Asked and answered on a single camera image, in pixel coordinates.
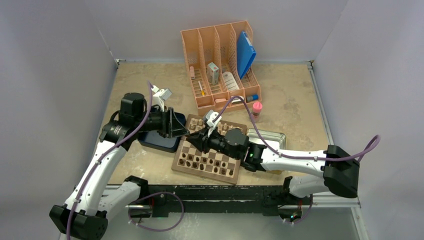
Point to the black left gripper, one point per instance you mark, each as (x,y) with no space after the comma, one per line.
(170,126)

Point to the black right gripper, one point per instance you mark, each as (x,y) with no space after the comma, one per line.
(201,142)

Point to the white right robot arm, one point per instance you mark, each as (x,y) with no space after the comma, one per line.
(332,170)

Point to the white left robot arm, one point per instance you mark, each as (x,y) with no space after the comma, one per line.
(85,215)

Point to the light chess pieces row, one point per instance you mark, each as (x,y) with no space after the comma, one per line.
(196,124)

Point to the wooden chess board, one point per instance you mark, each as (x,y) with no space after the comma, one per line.
(212,165)

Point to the dark blue tin tray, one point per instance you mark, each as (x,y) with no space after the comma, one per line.
(153,140)

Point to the yellow pen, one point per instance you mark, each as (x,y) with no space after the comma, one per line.
(201,88)

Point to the white stapler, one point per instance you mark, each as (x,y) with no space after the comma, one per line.
(236,101)

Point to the white labelled packet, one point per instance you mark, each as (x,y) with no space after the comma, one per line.
(230,81)

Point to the white red small box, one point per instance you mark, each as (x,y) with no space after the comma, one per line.
(213,73)

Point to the pink cap bottle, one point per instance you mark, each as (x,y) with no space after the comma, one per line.
(256,110)

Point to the blue cap glue stick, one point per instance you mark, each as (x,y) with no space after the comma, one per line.
(251,98)

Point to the orange file organizer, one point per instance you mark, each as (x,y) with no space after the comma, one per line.
(217,44)

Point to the blue folder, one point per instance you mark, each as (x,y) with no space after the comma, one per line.
(245,54)

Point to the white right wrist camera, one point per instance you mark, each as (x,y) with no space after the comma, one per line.
(211,120)

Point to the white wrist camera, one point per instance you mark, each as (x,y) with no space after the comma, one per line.
(160,96)
(211,120)

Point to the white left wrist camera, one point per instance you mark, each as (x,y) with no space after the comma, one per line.
(160,96)

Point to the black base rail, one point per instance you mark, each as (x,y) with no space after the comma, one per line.
(229,199)

